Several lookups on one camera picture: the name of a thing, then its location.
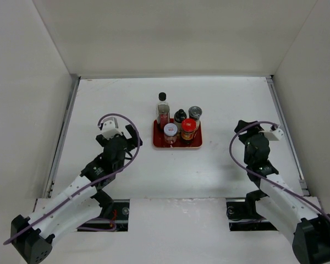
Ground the small spice jar white lid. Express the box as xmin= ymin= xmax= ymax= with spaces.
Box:
xmin=163 ymin=123 xmax=178 ymax=145

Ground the dark sauce bottle black cap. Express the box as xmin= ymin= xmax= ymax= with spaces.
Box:
xmin=156 ymin=92 xmax=170 ymax=130

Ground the small black dome cap bottle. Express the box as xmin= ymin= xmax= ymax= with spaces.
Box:
xmin=174 ymin=109 xmax=187 ymax=131

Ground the red lid chili jar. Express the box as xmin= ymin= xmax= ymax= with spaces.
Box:
xmin=181 ymin=118 xmax=196 ymax=144

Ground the clear lid salt grinder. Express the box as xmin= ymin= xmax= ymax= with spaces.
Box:
xmin=188 ymin=106 xmax=202 ymax=122

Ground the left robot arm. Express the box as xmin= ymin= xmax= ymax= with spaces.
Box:
xmin=7 ymin=121 xmax=142 ymax=263

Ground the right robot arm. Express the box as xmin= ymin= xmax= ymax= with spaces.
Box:
xmin=233 ymin=120 xmax=330 ymax=263

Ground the red rectangular tray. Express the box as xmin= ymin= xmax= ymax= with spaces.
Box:
xmin=152 ymin=119 xmax=203 ymax=149

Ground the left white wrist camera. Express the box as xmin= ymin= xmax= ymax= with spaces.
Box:
xmin=99 ymin=117 xmax=121 ymax=140

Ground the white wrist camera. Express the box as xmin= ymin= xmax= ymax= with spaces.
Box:
xmin=260 ymin=125 xmax=284 ymax=141
xmin=99 ymin=117 xmax=121 ymax=140

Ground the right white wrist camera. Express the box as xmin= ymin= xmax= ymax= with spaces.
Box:
xmin=260 ymin=125 xmax=284 ymax=141

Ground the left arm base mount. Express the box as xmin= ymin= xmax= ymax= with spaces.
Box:
xmin=77 ymin=199 xmax=130 ymax=232

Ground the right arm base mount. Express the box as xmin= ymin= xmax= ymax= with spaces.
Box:
xmin=226 ymin=190 xmax=277 ymax=232

